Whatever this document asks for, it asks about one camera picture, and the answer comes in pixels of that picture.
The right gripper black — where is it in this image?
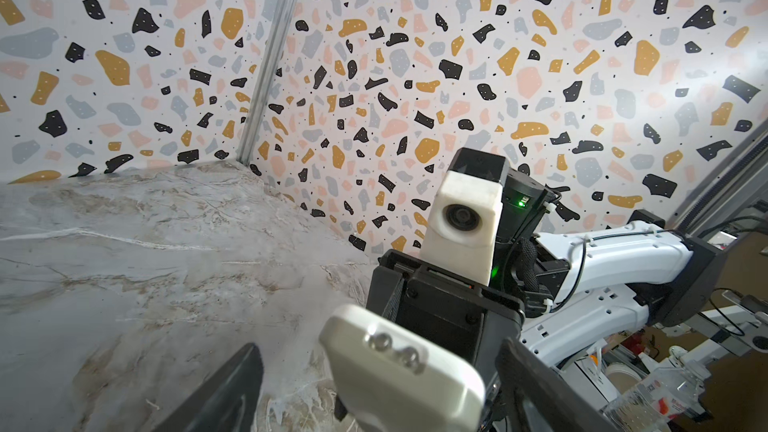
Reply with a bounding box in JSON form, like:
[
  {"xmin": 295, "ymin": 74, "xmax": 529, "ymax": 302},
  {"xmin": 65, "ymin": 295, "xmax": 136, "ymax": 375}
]
[{"xmin": 366, "ymin": 249, "xmax": 524, "ymax": 384}]

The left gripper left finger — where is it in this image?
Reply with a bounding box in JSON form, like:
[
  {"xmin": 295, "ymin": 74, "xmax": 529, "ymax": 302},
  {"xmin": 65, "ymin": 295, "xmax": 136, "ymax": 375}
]
[{"xmin": 154, "ymin": 343, "xmax": 264, "ymax": 432}]

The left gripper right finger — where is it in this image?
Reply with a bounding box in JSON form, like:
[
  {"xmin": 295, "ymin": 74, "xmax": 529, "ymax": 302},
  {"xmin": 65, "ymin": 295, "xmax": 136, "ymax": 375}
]
[{"xmin": 495, "ymin": 338, "xmax": 617, "ymax": 431}]

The white remote control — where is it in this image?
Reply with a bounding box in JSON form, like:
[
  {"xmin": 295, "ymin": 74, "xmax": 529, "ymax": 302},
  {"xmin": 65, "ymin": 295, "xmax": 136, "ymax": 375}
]
[{"xmin": 319, "ymin": 304, "xmax": 485, "ymax": 431}]

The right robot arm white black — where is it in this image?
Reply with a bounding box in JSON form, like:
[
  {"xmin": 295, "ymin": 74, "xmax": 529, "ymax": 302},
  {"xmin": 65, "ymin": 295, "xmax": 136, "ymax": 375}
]
[{"xmin": 366, "ymin": 210, "xmax": 726, "ymax": 383}]

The clear plastic container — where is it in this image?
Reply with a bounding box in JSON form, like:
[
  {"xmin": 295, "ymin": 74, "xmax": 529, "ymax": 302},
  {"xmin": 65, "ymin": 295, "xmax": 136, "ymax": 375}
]
[{"xmin": 602, "ymin": 361, "xmax": 711, "ymax": 432}]

